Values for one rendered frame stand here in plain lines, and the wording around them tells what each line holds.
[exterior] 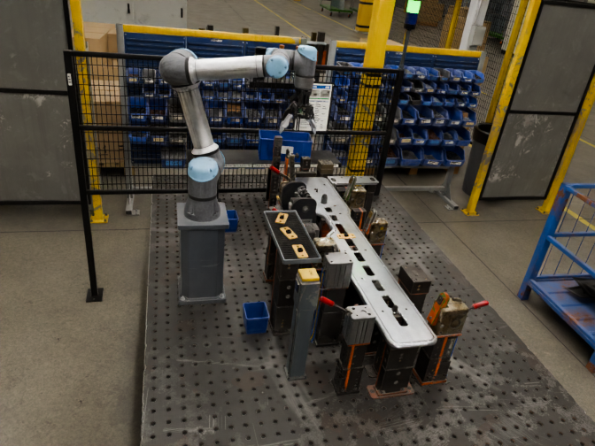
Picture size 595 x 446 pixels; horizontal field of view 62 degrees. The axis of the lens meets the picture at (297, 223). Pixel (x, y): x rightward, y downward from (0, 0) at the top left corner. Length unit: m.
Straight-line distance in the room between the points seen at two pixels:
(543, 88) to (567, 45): 0.39
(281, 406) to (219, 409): 0.22
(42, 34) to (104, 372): 2.30
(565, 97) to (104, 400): 4.52
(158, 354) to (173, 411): 0.28
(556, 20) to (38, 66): 4.09
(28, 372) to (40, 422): 0.36
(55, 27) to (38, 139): 0.83
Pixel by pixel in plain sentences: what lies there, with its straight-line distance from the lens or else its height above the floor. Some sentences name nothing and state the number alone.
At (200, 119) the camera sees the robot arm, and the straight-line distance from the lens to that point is 2.07.
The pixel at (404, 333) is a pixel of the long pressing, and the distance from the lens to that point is 1.77.
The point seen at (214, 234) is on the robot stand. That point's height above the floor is 1.05.
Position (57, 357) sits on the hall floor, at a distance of 3.14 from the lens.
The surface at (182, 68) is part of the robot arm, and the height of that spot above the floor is 1.70.
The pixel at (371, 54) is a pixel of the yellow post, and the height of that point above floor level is 1.62.
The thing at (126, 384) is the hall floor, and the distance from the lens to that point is 2.91.
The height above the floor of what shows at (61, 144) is 0.65.
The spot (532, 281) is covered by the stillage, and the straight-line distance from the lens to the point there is 4.00.
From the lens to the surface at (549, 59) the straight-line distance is 5.05.
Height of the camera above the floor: 2.09
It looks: 28 degrees down
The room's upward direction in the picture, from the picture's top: 7 degrees clockwise
